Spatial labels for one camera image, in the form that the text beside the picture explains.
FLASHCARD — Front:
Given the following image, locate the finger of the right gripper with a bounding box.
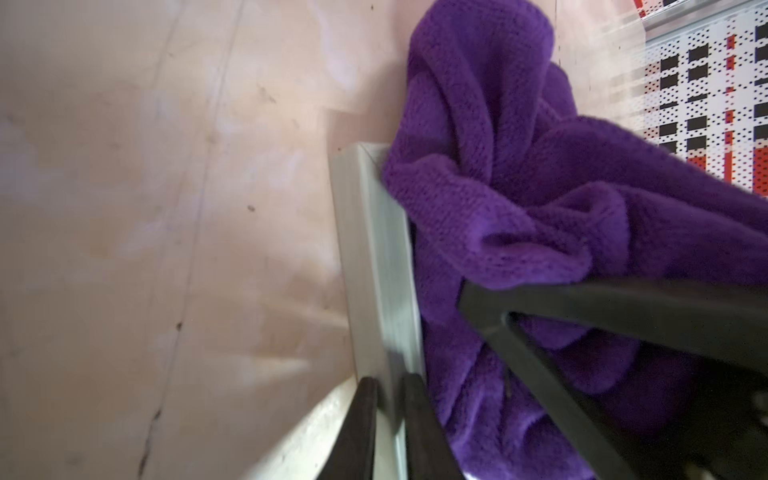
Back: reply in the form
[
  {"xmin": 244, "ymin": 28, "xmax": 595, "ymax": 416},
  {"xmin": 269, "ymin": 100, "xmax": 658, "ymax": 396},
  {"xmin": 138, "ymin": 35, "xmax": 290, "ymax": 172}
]
[{"xmin": 458, "ymin": 278, "xmax": 767, "ymax": 479}]

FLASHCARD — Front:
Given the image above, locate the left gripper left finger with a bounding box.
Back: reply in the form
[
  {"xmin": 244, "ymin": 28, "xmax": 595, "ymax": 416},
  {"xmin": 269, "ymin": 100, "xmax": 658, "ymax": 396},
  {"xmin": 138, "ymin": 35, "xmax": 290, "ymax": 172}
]
[{"xmin": 316, "ymin": 377, "xmax": 379, "ymax": 480}]

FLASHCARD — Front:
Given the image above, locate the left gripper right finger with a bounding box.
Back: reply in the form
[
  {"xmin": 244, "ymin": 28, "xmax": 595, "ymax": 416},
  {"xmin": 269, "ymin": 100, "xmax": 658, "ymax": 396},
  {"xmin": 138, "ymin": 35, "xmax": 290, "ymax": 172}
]
[{"xmin": 403, "ymin": 373, "xmax": 465, "ymax": 480}]

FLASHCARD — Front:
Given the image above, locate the green frame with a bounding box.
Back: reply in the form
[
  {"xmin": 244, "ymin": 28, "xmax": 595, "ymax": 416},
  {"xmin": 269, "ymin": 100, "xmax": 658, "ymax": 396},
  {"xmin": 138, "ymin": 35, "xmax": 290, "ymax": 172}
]
[{"xmin": 330, "ymin": 143, "xmax": 425, "ymax": 479}]

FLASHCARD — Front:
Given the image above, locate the purple microfiber cloth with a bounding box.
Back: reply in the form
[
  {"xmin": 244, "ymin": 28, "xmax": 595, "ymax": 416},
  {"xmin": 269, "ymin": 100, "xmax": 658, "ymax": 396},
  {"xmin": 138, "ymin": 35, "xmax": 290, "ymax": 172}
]
[{"xmin": 383, "ymin": 1, "xmax": 767, "ymax": 479}]

